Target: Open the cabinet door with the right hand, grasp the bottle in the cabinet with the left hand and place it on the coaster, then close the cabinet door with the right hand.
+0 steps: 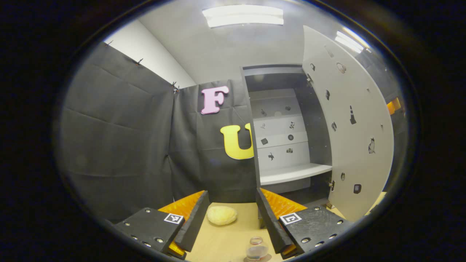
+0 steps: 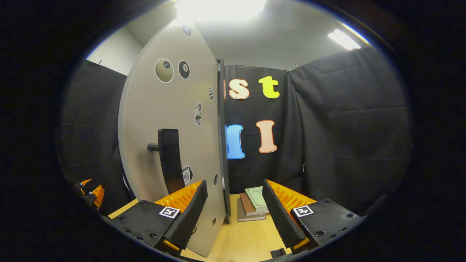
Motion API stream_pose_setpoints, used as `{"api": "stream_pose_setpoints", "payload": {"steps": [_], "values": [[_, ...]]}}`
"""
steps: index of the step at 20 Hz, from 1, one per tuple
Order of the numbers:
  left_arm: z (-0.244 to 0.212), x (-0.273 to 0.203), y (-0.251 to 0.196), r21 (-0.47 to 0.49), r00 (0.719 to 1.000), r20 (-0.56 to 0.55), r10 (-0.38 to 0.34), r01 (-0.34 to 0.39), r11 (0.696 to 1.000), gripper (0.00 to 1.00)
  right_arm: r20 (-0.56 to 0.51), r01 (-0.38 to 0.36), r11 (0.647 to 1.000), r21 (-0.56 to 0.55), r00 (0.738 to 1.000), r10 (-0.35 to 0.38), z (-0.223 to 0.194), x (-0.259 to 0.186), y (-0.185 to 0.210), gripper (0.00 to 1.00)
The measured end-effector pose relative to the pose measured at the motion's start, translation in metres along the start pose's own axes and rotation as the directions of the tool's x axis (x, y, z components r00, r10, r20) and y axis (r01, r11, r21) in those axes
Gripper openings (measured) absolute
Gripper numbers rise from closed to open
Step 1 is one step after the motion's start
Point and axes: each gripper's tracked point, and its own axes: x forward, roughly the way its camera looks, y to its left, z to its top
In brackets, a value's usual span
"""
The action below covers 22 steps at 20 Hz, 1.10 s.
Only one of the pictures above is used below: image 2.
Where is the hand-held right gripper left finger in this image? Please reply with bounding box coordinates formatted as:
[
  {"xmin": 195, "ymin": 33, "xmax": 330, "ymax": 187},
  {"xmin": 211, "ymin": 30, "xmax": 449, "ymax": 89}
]
[{"xmin": 100, "ymin": 180, "xmax": 209, "ymax": 255}]

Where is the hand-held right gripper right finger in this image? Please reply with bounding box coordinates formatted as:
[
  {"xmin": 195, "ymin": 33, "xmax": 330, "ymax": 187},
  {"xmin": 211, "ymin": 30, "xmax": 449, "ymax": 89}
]
[{"xmin": 261, "ymin": 179, "xmax": 364, "ymax": 255}]

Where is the grey cabinet door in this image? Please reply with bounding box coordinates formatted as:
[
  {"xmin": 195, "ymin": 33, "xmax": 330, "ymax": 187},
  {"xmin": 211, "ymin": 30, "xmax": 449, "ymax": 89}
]
[{"xmin": 118, "ymin": 18, "xmax": 228, "ymax": 258}]

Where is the black cabinet door handle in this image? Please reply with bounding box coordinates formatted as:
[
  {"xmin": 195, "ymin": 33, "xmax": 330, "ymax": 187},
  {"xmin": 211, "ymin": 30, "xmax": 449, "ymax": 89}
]
[{"xmin": 147, "ymin": 128, "xmax": 185, "ymax": 194}]

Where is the large ceiling light panel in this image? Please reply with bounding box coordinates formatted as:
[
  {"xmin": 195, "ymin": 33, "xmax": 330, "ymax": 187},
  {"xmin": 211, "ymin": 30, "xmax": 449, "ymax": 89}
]
[{"xmin": 175, "ymin": 0, "xmax": 268, "ymax": 21}]

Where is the grey book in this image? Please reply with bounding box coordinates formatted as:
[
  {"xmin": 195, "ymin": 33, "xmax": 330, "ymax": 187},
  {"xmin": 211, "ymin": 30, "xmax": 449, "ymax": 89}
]
[{"xmin": 237, "ymin": 198, "xmax": 267, "ymax": 222}]

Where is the narrow ceiling light panel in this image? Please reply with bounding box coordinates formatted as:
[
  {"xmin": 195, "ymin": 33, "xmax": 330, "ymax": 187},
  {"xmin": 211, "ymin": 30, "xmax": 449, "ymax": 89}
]
[{"xmin": 328, "ymin": 28, "xmax": 362, "ymax": 51}]

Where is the black backdrop cloth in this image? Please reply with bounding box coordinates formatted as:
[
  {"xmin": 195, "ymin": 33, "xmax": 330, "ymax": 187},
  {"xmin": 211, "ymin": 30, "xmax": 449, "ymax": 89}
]
[{"xmin": 55, "ymin": 47, "xmax": 414, "ymax": 215}]

